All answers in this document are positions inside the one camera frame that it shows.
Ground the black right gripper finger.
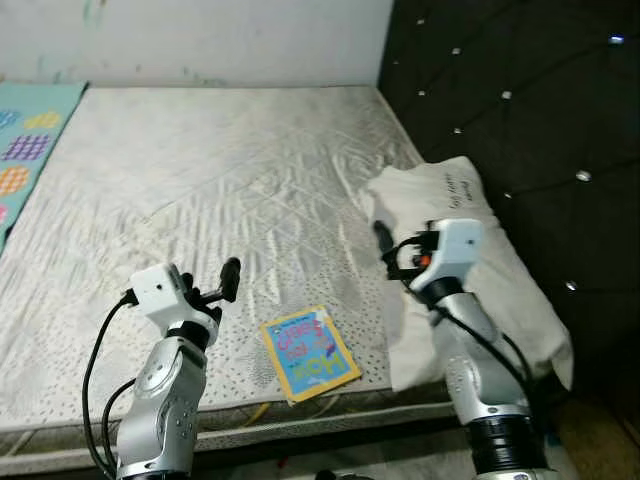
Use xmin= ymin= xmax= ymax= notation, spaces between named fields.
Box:
xmin=372 ymin=219 xmax=397 ymax=273

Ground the blue children's picture book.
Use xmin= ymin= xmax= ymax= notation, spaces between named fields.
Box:
xmin=257 ymin=304 xmax=364 ymax=405

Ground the white pillow with green print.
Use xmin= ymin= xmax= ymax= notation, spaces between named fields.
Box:
xmin=361 ymin=154 xmax=577 ymax=394

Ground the white patterned mattress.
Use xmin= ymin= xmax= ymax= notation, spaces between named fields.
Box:
xmin=0 ymin=85 xmax=563 ymax=472

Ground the black tufted headboard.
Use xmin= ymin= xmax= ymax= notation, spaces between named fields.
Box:
xmin=377 ymin=0 xmax=640 ymax=423

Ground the teal blanket with colourful patches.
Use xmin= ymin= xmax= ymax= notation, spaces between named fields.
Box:
xmin=0 ymin=79 xmax=89 ymax=252

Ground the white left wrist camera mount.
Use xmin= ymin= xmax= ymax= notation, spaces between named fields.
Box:
xmin=127 ymin=262 xmax=217 ymax=327

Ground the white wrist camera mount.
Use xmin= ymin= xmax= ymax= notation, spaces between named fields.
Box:
xmin=424 ymin=217 xmax=487 ymax=292
xmin=127 ymin=262 xmax=217 ymax=327

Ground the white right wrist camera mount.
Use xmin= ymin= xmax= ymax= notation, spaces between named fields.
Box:
xmin=424 ymin=217 xmax=487 ymax=292

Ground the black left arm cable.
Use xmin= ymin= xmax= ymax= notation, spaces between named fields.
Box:
xmin=81 ymin=289 xmax=137 ymax=473

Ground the black bed frame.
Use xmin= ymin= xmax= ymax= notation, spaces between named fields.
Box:
xmin=0 ymin=410 xmax=483 ymax=477

